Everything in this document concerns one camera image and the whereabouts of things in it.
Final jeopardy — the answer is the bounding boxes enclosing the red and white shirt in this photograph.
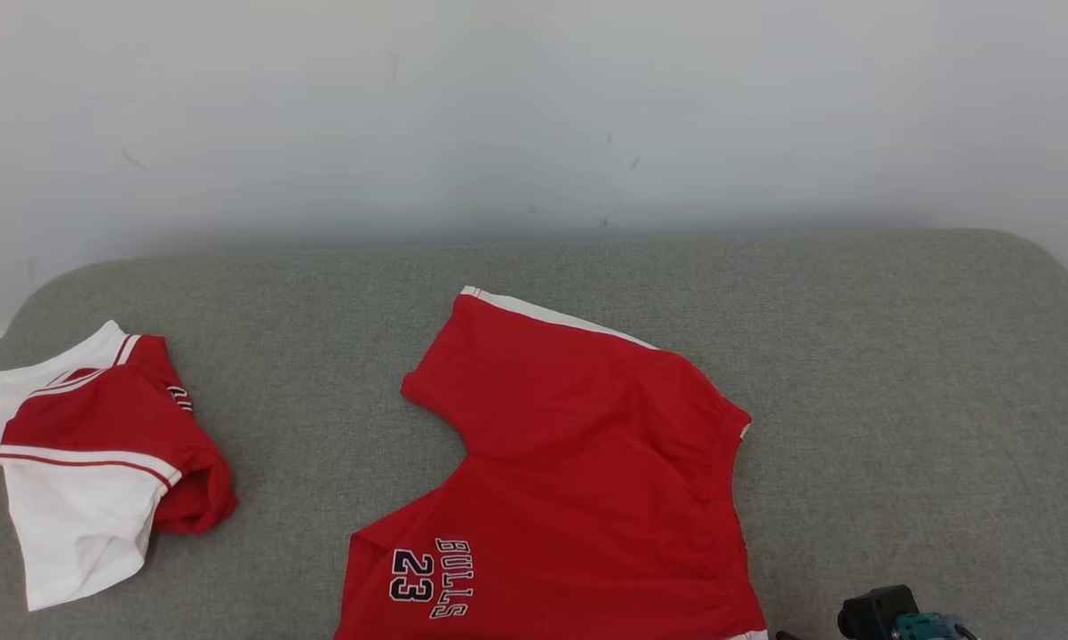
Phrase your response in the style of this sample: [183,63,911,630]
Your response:
[0,320,239,612]

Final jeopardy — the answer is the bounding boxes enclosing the teal cable connector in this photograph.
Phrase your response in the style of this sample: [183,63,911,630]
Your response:
[894,612,975,640]

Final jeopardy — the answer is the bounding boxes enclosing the red shorts with print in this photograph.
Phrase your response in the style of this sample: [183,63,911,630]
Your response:
[332,286,770,640]

